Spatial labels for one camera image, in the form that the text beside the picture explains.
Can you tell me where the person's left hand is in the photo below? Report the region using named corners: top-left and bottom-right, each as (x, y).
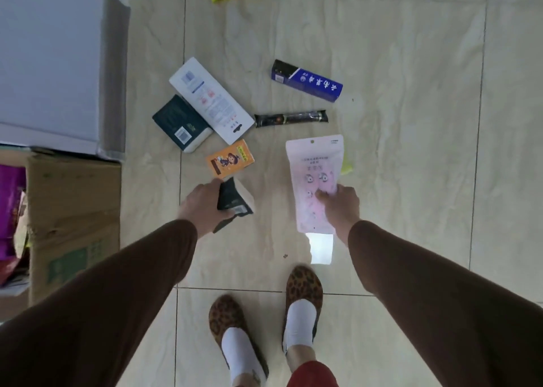
top-left (180, 178), bottom-right (235, 240)

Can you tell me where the person's right hand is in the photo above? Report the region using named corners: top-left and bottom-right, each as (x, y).
top-left (316, 184), bottom-right (361, 246)

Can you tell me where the dark green tissue pack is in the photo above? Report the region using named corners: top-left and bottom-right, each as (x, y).
top-left (152, 94), bottom-right (214, 153)
top-left (212, 177), bottom-right (255, 234)

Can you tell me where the pink printed pouch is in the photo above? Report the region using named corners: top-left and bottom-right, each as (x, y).
top-left (285, 134), bottom-right (344, 235)

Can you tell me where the person's right forearm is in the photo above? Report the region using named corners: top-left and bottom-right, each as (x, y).
top-left (347, 220), bottom-right (543, 387)

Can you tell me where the person's left forearm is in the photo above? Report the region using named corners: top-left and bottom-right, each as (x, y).
top-left (0, 219), bottom-right (199, 387)

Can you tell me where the small orange cartoon box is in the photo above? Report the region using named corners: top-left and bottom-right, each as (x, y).
top-left (206, 139), bottom-right (255, 180)

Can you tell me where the slim black snack packet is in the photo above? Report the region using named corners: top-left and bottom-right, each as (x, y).
top-left (254, 109), bottom-right (329, 129)

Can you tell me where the leopard print slipper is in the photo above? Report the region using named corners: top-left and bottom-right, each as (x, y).
top-left (208, 294), bottom-right (270, 384)
top-left (282, 265), bottom-right (324, 354)

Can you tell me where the blue toothpaste box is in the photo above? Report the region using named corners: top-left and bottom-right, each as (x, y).
top-left (271, 59), bottom-right (344, 103)

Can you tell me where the long white product box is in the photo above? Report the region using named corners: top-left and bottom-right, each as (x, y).
top-left (169, 57), bottom-right (255, 146)

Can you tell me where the white sock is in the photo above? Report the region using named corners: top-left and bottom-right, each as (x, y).
top-left (284, 299), bottom-right (318, 352)
top-left (221, 327), bottom-right (267, 387)

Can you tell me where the brown cardboard box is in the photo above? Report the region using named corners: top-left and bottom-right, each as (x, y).
top-left (0, 146), bottom-right (122, 321)

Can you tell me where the red trouser leg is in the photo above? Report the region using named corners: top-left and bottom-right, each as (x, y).
top-left (287, 360), bottom-right (339, 387)

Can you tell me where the purple plastic bag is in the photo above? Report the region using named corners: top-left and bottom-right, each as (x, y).
top-left (0, 164), bottom-right (27, 261)

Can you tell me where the white cabinet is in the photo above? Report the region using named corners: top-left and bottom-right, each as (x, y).
top-left (0, 0), bottom-right (131, 163)

